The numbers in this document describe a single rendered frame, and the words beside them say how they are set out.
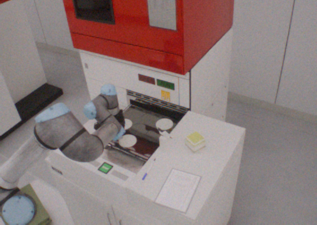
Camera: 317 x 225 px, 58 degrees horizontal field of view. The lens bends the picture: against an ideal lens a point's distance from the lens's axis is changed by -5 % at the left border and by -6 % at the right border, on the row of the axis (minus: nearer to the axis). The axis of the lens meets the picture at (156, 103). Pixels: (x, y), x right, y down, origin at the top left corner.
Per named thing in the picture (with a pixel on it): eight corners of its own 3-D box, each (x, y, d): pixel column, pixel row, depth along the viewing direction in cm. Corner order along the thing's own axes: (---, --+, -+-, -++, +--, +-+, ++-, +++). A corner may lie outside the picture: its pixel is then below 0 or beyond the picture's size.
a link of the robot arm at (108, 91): (95, 89, 142) (107, 80, 147) (99, 107, 149) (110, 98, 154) (107, 94, 138) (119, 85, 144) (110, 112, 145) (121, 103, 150)
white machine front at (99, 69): (91, 92, 220) (80, 43, 196) (191, 126, 183) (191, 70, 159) (88, 94, 218) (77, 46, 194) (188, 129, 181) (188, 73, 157)
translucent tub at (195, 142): (196, 139, 153) (196, 130, 149) (205, 148, 148) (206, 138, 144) (184, 146, 150) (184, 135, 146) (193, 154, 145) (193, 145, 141)
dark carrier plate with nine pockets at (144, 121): (131, 105, 192) (131, 104, 191) (179, 121, 176) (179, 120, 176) (97, 138, 169) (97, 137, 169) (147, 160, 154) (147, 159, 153)
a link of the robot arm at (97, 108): (100, 122, 134) (116, 109, 141) (84, 103, 133) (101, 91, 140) (94, 128, 140) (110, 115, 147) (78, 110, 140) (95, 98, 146)
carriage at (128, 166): (93, 150, 168) (92, 146, 166) (147, 174, 151) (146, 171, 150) (84, 159, 163) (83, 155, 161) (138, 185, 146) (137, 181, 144)
